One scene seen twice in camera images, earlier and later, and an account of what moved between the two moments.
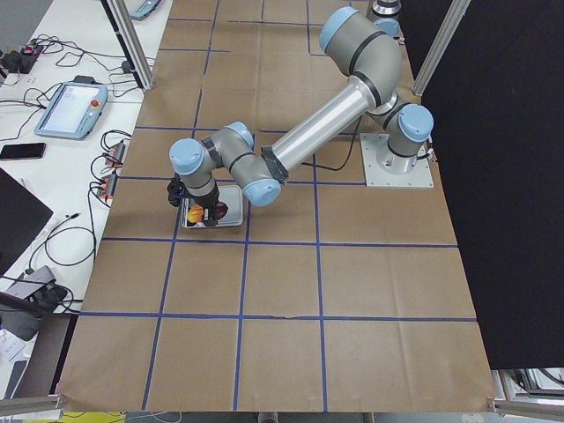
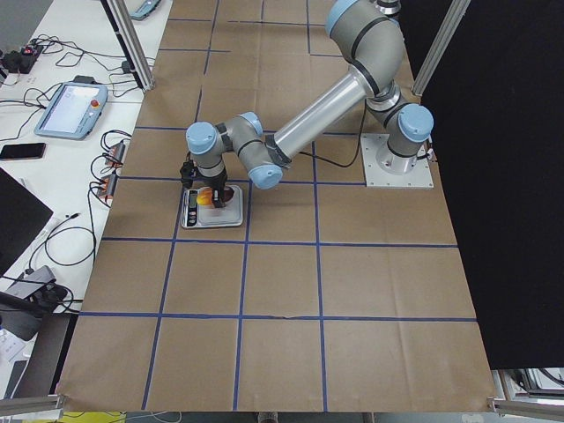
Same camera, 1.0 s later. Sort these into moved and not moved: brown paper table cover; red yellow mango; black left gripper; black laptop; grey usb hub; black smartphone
Moved: black left gripper; red yellow mango
Not moved: grey usb hub; brown paper table cover; black smartphone; black laptop
